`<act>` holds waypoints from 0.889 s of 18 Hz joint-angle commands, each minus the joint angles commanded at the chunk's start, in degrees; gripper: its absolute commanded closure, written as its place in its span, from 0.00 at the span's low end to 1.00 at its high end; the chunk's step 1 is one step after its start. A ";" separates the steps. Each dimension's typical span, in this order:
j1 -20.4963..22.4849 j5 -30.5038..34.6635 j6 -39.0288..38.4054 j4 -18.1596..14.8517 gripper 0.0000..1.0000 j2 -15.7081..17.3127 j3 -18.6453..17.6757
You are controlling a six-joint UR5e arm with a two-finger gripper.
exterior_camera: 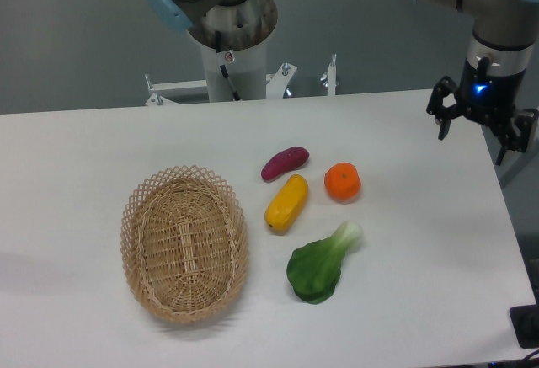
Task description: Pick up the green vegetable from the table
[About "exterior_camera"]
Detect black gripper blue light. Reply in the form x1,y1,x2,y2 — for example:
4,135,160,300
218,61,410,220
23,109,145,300
426,61,538,165

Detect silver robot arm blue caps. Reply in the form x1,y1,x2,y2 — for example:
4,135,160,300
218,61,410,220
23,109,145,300
147,0,538,152

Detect orange tangerine toy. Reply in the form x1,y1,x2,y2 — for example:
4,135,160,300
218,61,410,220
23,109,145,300
324,162,362,202

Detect purple sweet potato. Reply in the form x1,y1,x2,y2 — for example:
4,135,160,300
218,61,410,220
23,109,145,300
260,147,310,182

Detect black device at table edge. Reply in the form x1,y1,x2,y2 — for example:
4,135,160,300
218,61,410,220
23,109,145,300
510,304,538,349

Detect yellow mango toy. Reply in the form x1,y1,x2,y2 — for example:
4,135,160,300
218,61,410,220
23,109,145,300
264,174,309,234

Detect green bok choy toy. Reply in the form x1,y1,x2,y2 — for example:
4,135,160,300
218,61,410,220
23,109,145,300
286,221,364,304

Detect oval woven wicker basket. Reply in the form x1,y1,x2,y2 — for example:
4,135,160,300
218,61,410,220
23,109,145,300
120,166,249,324

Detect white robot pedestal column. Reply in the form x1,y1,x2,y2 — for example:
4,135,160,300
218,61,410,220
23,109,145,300
199,43,267,102

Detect black cable on pedestal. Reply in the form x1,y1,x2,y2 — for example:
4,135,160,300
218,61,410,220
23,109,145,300
214,30,242,102

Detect white metal base frame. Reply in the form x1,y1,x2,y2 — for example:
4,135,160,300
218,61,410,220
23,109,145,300
143,53,340,106

